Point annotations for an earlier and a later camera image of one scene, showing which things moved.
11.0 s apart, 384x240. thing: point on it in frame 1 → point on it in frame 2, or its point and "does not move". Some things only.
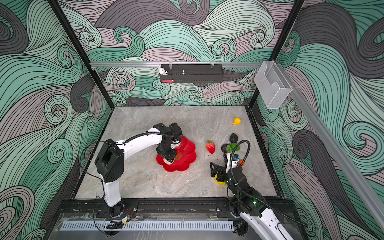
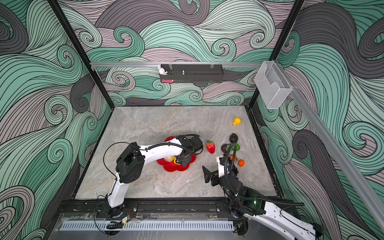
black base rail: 152,209 does not move
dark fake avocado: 233,138 does not move
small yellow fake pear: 237,121 does not move
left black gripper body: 167,152 → 185,161
